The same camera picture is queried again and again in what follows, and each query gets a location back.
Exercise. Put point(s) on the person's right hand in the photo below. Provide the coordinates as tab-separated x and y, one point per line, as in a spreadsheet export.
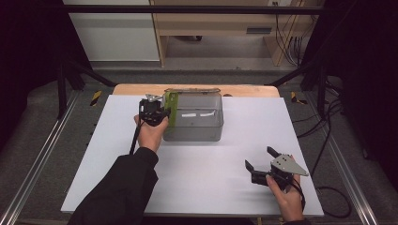
287	203

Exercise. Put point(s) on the wooden desk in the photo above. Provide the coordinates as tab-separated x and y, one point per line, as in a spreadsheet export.
219	22

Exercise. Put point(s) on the white cabinet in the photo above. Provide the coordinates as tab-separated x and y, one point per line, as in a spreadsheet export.
115	37

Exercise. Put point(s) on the dark curtain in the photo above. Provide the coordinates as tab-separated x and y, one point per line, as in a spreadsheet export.
28	47
366	62

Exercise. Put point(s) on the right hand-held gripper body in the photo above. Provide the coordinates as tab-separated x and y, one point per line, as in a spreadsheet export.
286	167

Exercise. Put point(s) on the black metal crossbar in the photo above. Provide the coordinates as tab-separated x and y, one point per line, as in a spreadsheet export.
187	9

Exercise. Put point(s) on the green phone case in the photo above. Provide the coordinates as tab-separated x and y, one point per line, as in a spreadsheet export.
173	101

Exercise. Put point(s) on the grey transparent plastic box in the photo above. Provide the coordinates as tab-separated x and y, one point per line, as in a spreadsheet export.
197	125

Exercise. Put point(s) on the person's left hand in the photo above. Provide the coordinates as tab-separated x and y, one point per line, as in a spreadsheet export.
151	136

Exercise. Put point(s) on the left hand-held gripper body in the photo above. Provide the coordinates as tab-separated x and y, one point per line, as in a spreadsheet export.
151	111

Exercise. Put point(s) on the black metal frame strut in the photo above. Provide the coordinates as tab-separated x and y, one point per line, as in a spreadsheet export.
62	93
321	90

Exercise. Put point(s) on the aluminium floor rail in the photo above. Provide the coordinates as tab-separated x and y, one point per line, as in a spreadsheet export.
347	168
37	156

